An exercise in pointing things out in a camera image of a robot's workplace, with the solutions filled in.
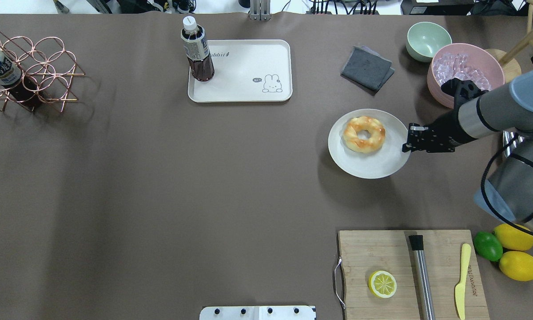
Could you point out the mint green bowl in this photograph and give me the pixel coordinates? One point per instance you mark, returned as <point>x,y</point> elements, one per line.
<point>424,39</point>

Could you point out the wooden cutting board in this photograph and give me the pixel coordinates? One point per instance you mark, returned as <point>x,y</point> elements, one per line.
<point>365,251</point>

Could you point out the dark tea bottle on tray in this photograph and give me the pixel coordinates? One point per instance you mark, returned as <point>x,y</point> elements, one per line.
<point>196,47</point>

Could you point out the steel muddler black tip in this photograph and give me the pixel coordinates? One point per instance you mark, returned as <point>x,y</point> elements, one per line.
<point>417,247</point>

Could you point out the white camera pole base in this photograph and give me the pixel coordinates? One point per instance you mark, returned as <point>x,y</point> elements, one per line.
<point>266,312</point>

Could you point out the glazed yellow donut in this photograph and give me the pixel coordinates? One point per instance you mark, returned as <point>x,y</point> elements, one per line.
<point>364,134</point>

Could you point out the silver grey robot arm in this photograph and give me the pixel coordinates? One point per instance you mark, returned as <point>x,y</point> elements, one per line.
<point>506,187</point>

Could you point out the copper wire bottle rack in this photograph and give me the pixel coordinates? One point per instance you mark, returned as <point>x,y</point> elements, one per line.
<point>48,68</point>

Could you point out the cream rabbit tray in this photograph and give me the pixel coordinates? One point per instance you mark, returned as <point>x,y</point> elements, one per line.
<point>246,71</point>

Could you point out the white round plate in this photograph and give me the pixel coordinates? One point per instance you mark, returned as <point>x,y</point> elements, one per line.
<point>384,162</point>

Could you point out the tea bottle in rack rear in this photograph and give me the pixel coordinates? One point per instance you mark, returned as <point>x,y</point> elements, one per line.
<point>20,88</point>

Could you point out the dark grey folded cloth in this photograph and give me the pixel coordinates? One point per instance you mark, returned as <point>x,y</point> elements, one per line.
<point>367,69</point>

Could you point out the lemon half slice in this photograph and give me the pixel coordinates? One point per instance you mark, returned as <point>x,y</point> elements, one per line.
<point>382,284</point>

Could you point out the pink bowl with ice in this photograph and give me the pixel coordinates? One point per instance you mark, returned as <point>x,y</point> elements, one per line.
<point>464,62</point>

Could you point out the green lime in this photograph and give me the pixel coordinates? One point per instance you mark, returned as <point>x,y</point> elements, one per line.
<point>488,246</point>

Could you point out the metal ice scoop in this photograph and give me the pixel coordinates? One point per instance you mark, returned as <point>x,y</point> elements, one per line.
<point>510,141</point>

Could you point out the yellow plastic knife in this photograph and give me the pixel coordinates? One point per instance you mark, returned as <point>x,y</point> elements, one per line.
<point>460,287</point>

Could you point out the aluminium frame post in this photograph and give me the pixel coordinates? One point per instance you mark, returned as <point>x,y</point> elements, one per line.
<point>260,10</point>

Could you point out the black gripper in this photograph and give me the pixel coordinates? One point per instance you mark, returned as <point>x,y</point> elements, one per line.
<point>449,129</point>

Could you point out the wooden mug tree stand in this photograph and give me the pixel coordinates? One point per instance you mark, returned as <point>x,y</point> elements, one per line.
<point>507,60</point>

